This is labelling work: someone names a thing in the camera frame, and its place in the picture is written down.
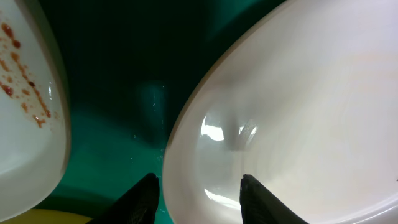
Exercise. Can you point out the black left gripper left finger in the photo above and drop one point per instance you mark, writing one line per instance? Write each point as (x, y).
(137, 206)

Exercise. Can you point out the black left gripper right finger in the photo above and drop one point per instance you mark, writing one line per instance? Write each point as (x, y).
(260, 206)

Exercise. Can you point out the white plate with red stain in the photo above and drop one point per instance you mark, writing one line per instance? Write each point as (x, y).
(306, 102)

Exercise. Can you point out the white plate with dark stain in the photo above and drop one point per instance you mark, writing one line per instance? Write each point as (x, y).
(35, 119)

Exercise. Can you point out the blue plastic tray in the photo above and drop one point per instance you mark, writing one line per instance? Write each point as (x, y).
(131, 66)

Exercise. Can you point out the yellow plate with stain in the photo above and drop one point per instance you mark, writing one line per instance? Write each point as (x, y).
(43, 216)

